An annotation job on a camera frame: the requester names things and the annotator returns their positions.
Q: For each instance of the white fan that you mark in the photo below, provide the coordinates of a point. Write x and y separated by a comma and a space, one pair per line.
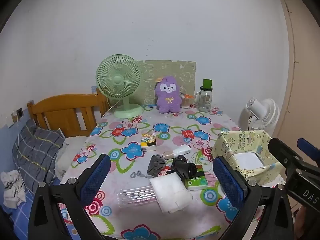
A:
265, 115

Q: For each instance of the green patterned board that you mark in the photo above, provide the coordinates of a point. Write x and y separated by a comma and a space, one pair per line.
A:
175, 68

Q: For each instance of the blue checked bedsheet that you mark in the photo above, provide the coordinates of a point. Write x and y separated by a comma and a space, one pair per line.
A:
21, 220

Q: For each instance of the green desk fan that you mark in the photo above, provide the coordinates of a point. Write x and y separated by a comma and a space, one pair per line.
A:
117, 80

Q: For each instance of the clear zip bags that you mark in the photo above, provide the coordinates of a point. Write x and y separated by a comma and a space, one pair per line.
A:
136, 196

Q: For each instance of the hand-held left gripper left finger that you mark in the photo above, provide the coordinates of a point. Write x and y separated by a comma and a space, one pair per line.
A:
96, 177

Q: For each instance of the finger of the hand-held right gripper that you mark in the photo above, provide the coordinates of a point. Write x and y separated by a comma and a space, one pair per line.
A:
308, 146
283, 150

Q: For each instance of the grey plaid pillow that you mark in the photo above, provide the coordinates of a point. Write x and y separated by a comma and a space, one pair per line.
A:
35, 152

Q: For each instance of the dark wall socket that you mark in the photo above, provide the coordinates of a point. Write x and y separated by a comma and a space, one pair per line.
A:
19, 113

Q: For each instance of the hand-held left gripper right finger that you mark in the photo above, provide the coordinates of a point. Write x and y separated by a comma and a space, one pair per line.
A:
228, 180

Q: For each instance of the small clear cup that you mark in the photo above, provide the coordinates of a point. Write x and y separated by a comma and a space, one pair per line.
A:
186, 101

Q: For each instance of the black cloth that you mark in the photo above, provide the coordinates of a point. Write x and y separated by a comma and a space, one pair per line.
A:
183, 168

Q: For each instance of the purple plush toy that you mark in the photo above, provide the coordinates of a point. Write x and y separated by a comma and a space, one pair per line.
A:
168, 97

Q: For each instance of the grey sock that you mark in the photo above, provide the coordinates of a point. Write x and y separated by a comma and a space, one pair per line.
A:
155, 166

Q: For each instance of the wooden bed headboard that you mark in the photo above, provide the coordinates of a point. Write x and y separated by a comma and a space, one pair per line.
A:
62, 105

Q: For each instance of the green tissue packet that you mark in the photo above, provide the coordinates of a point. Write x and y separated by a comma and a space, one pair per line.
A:
196, 182

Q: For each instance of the floral tablecloth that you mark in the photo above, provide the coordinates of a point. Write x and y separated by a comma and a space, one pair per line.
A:
170, 130

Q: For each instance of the glass jar mug green lid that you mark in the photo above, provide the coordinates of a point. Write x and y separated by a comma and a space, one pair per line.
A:
205, 100

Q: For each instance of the clear white plastic packet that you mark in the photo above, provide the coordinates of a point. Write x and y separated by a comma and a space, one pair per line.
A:
182, 150

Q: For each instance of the white crumpled cloth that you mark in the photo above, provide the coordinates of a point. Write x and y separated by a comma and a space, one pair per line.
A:
12, 190

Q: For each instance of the yellow tissue packet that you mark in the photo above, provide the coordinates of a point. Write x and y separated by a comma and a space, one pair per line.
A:
148, 141

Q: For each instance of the beige door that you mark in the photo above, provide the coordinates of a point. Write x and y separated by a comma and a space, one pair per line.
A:
303, 80

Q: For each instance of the yellow patterned storage box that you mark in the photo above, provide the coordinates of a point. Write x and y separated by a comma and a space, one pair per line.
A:
225, 145

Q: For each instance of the white tissue stack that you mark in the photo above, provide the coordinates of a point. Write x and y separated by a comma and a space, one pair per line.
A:
170, 192

